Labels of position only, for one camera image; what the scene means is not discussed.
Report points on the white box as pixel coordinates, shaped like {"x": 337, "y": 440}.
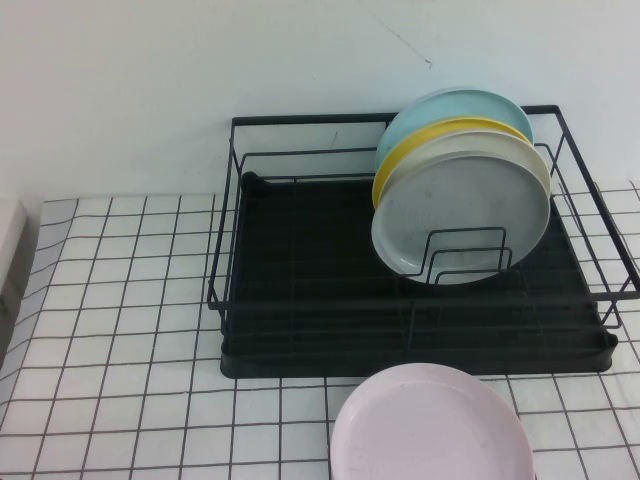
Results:
{"x": 12, "y": 235}

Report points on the grey plate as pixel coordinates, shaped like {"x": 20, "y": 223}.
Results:
{"x": 460, "y": 200}

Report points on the cream white plate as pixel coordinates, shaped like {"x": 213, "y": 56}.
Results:
{"x": 520, "y": 145}

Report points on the light blue plate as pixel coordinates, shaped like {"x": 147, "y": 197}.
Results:
{"x": 425, "y": 112}

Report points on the pink plate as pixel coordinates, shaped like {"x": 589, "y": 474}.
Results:
{"x": 425, "y": 430}

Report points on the yellow plate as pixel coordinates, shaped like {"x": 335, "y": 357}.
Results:
{"x": 400, "y": 152}

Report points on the black plastic drip tray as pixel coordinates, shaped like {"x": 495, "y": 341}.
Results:
{"x": 300, "y": 240}

